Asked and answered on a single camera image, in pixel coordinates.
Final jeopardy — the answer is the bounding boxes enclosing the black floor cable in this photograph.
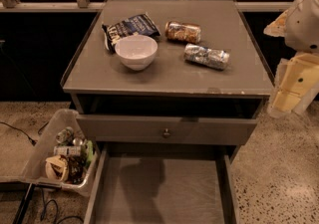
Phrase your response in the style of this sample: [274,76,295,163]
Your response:
[0,120,50,146]

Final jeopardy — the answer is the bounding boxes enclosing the grey top drawer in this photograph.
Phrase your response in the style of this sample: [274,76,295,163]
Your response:
[77,114,256,145]

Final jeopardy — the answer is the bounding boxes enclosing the silver can in bin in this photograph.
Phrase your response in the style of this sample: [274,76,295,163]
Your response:
[56,126,74,144]

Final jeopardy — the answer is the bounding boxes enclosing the grey wooden drawer cabinet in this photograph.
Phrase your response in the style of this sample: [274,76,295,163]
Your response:
[60,0,275,224]

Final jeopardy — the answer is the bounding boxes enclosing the black blue cable loop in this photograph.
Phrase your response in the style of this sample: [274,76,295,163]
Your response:
[39,186,85,224]

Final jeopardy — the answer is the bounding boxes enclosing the brown gold drink can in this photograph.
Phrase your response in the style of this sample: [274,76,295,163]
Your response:
[164,21,201,44]

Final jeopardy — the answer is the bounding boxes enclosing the round metal drawer knob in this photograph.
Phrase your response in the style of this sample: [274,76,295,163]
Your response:
[162,128,171,138]

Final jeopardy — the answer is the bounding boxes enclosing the grey open middle drawer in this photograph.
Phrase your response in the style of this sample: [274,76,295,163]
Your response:
[84,143,240,224]

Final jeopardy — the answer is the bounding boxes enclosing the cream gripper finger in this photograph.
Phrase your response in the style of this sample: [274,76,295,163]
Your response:
[293,83,319,114]
[267,90,300,118]

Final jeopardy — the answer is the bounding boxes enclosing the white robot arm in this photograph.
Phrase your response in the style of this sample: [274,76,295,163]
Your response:
[263,0,319,118]

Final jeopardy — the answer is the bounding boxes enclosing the white labelled can in bin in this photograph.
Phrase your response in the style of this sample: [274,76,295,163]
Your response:
[54,146,82,156]

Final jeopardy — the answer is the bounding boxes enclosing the blue chip bag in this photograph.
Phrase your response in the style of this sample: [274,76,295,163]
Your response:
[102,14,160,53]

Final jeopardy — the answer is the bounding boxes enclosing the white ceramic bowl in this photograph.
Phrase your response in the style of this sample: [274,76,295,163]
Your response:
[115,35,158,71]

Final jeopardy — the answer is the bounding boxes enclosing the silver blue redbull can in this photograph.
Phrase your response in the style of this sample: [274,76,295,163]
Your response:
[183,44,230,71]

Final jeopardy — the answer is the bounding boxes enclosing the green packet in bin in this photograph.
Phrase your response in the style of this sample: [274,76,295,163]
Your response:
[86,140,94,168]

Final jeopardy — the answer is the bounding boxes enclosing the white crumpled cup in bin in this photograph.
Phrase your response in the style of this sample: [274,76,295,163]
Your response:
[45,155,69,182]

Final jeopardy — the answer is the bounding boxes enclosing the clear plastic storage bin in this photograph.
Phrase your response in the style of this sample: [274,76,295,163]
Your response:
[1,109,97,197]

